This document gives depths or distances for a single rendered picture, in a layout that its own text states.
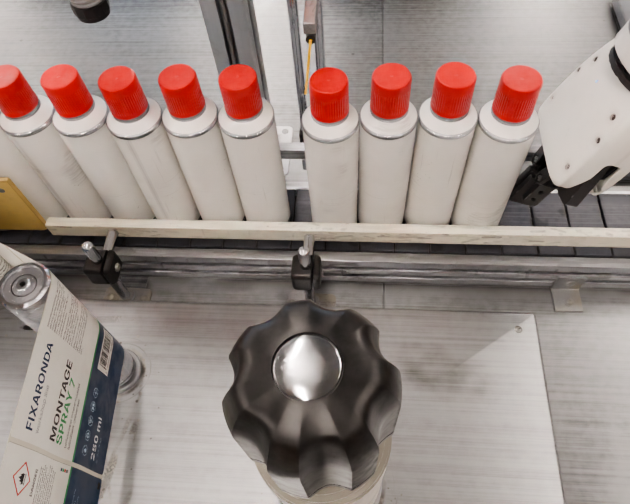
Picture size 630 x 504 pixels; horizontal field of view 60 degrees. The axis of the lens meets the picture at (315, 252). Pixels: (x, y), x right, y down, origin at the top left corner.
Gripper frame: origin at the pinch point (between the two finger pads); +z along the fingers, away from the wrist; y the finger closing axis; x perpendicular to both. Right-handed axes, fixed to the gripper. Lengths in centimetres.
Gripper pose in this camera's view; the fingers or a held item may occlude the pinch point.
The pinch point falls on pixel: (532, 186)
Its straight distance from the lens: 60.0
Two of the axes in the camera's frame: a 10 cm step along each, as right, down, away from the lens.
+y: -0.6, 8.6, -5.1
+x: 9.6, 2.0, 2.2
